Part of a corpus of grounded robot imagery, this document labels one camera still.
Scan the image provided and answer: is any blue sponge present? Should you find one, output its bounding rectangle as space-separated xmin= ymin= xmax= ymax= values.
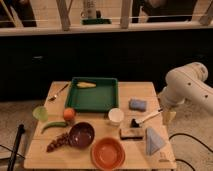
xmin=129 ymin=99 xmax=147 ymax=111

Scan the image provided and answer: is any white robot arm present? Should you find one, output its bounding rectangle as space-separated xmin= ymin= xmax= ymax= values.
xmin=159 ymin=62 xmax=213 ymax=125

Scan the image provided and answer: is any orange bowl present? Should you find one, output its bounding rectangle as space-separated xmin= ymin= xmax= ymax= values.
xmin=91 ymin=137 xmax=125 ymax=171

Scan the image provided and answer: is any purple bowl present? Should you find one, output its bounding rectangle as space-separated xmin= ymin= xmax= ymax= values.
xmin=69 ymin=122 xmax=95 ymax=149

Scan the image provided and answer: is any blue folded cloth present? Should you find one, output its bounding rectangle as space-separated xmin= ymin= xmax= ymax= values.
xmin=146 ymin=127 xmax=166 ymax=156

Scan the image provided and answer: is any white cup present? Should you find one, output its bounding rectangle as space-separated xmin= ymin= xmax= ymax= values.
xmin=108 ymin=108 xmax=124 ymax=125

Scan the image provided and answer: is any green plastic tray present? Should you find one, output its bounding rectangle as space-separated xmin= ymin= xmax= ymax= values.
xmin=65 ymin=77 xmax=119 ymax=113

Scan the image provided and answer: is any yellow corn cob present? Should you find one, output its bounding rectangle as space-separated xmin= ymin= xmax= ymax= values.
xmin=77 ymin=82 xmax=96 ymax=88

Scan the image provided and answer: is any orange fruit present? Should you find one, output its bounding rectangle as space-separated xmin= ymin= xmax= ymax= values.
xmin=63 ymin=108 xmax=76 ymax=121

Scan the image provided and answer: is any purple grape bunch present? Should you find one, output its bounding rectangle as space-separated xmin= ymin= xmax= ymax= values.
xmin=46 ymin=133 xmax=69 ymax=152

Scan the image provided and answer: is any metal fork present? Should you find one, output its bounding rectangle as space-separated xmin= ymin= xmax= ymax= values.
xmin=48 ymin=84 xmax=69 ymax=102

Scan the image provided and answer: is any green pea pod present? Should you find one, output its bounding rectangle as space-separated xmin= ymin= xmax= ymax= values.
xmin=41 ymin=122 xmax=68 ymax=134

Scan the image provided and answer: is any green cup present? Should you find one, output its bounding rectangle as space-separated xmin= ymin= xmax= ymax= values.
xmin=33 ymin=106 xmax=48 ymax=122

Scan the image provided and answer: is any white bottle on shelf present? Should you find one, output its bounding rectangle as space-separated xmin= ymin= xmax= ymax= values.
xmin=81 ymin=0 xmax=101 ymax=19

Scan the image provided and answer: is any black pole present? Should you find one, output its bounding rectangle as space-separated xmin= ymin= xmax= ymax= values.
xmin=7 ymin=124 xmax=25 ymax=171

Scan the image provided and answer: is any wooden railing shelf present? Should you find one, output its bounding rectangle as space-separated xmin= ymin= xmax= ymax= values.
xmin=0 ymin=0 xmax=213 ymax=36

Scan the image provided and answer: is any black cable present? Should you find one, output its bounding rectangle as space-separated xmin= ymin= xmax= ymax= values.
xmin=168 ymin=132 xmax=213 ymax=171

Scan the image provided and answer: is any white handled dish brush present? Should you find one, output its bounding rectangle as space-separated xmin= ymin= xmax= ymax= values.
xmin=130 ymin=109 xmax=163 ymax=128

